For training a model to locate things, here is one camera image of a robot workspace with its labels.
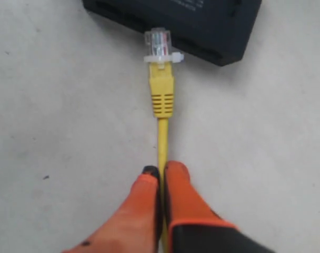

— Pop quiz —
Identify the right gripper orange black left finger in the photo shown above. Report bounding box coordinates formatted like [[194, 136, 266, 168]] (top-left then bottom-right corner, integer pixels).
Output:
[[65, 166, 162, 252]]

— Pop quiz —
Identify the black network switch box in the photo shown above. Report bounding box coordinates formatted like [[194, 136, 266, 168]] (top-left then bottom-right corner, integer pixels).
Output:
[[83, 0, 262, 66]]

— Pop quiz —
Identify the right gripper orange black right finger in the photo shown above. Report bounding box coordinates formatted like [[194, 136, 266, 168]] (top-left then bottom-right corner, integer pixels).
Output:
[[164, 161, 271, 253]]

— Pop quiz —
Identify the yellow ethernet cable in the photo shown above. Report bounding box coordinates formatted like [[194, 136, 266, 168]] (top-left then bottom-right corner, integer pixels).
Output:
[[143, 26, 185, 253]]

